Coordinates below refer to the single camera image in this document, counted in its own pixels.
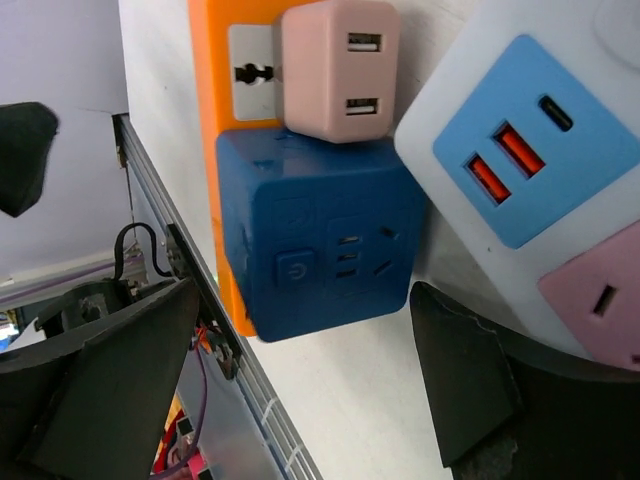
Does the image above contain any white multicolour power strip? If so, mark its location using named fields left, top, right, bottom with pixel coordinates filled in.
left=395, top=1, right=639, bottom=371

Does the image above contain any orange power strip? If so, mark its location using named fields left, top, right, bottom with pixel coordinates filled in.
left=187, top=1, right=299, bottom=337

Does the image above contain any blue cube plug adapter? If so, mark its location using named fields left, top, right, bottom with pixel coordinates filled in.
left=216, top=128, right=427, bottom=342

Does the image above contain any aluminium frame rail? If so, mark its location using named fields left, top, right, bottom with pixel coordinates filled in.
left=114, top=114, right=321, bottom=479

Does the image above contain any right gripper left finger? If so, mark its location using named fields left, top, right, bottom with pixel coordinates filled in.
left=1, top=280, right=199, bottom=479

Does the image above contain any pink usb charger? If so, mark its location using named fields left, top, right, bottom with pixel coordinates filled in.
left=279, top=1, right=401, bottom=144

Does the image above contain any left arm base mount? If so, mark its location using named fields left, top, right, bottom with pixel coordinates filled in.
left=34, top=222, right=241, bottom=381

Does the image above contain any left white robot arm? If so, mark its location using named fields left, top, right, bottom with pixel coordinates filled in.
left=1, top=102, right=59, bottom=218

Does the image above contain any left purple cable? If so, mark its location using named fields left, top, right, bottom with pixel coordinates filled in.
left=149, top=344, right=209, bottom=480

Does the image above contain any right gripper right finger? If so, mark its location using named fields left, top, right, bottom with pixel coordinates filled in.
left=409, top=282, right=639, bottom=479

